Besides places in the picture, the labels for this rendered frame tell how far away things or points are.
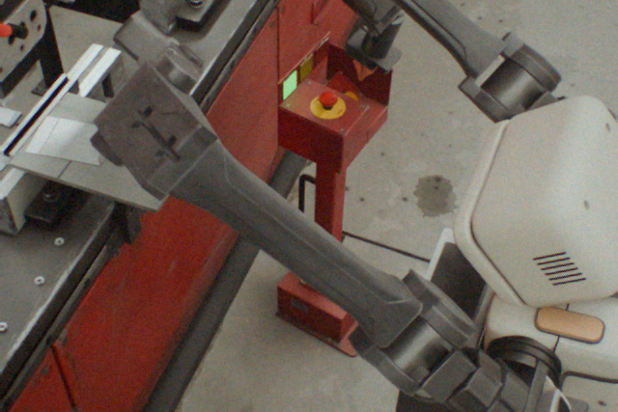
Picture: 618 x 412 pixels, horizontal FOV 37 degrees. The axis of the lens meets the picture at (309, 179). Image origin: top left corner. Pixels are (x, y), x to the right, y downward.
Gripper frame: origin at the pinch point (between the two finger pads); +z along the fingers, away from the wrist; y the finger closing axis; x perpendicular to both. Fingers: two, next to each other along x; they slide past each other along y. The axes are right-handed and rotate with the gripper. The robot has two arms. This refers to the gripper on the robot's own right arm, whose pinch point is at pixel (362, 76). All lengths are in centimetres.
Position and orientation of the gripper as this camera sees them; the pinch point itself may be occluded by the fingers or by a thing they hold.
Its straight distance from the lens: 195.2
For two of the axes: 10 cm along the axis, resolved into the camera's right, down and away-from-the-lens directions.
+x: -5.4, 6.3, -5.6
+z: -2.3, 5.3, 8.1
